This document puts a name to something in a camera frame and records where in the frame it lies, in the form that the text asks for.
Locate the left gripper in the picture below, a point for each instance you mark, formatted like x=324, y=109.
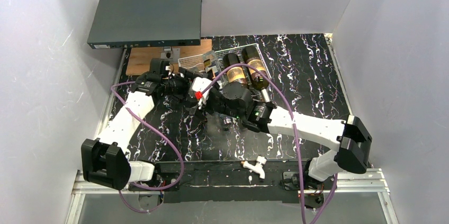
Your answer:
x=182, y=84

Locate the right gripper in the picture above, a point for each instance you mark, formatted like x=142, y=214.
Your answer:
x=212, y=99

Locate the square clear bottle gold label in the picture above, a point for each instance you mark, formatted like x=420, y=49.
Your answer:
x=212, y=65

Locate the dark green wine bottle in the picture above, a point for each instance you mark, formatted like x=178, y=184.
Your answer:
x=252, y=58

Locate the blue square glass bottle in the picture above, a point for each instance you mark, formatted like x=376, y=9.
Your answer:
x=226, y=122

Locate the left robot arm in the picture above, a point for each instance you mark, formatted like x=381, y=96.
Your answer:
x=105, y=160

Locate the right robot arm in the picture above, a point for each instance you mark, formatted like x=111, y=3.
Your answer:
x=348, y=140

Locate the white faucet tap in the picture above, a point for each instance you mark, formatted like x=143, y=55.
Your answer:
x=257, y=167

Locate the grey metal stand bracket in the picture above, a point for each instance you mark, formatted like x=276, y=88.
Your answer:
x=171, y=53

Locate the white wire wine rack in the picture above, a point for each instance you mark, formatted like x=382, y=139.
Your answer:
x=195, y=64

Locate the grey rack-mount device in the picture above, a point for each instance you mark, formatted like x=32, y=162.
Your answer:
x=146, y=23

